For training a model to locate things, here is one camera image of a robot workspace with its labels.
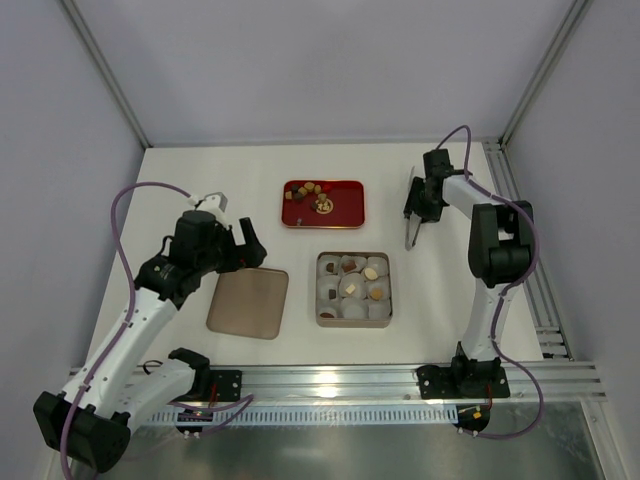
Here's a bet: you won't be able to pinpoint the metal tongs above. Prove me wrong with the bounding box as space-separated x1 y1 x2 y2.
403 167 424 251

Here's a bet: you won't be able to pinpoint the gold tin lid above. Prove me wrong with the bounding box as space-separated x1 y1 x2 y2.
206 268 289 340

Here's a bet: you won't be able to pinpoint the tan round chocolate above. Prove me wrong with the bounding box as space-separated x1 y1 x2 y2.
363 267 379 281

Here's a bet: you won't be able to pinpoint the brown cube chocolate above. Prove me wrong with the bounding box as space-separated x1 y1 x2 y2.
342 260 357 273

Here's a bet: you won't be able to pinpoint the brown leaf chocolate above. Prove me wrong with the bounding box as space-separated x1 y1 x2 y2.
371 288 385 300

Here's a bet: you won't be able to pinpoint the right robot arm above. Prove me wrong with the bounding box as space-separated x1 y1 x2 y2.
403 149 539 400

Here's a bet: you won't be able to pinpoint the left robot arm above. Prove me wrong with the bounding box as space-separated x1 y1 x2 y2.
33 210 267 476

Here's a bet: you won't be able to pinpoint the red tray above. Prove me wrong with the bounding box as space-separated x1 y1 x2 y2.
281 179 366 229

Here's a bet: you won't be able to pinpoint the gold tin box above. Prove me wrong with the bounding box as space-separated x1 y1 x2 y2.
314 251 394 329

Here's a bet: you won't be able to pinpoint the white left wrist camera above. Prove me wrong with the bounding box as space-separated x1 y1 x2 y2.
187 192 229 227

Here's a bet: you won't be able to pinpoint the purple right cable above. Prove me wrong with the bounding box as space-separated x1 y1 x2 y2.
432 124 546 439

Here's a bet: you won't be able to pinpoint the purple cable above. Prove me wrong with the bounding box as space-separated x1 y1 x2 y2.
432 124 546 439
57 181 197 480

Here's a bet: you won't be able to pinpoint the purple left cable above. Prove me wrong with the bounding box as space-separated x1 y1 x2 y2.
57 181 197 480

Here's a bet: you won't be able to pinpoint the aluminium rail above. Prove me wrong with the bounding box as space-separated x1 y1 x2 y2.
64 362 609 426

